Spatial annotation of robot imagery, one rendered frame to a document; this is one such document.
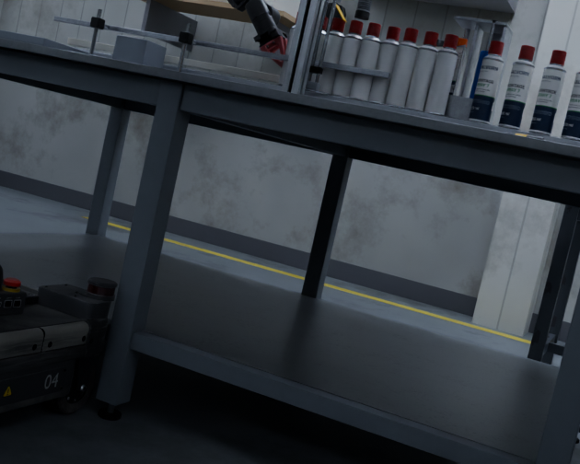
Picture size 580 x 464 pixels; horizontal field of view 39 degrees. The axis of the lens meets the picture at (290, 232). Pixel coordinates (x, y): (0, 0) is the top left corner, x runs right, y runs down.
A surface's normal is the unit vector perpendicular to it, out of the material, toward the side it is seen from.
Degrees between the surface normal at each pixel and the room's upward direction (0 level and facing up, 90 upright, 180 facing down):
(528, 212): 90
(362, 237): 90
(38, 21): 90
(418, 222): 90
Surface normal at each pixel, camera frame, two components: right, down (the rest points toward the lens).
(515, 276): -0.39, -0.01
